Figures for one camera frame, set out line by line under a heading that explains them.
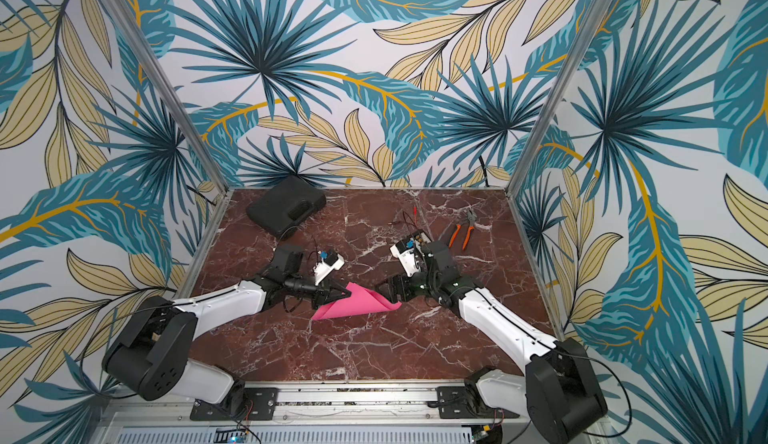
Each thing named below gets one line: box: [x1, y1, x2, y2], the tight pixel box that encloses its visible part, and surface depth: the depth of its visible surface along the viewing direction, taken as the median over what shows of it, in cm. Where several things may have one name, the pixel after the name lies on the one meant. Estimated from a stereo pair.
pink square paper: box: [311, 282, 402, 320], surface depth 83 cm
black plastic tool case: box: [246, 176, 326, 240], surface depth 109 cm
